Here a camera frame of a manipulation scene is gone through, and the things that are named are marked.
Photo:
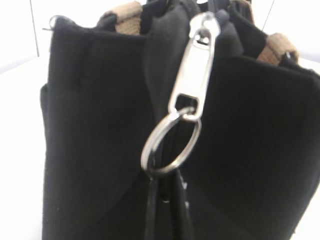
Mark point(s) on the silver zipper pull with ring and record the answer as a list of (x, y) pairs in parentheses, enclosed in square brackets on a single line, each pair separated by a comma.
[(188, 95)]

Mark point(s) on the black bag with tan handles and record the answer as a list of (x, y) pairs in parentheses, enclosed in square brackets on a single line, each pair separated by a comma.
[(254, 168)]

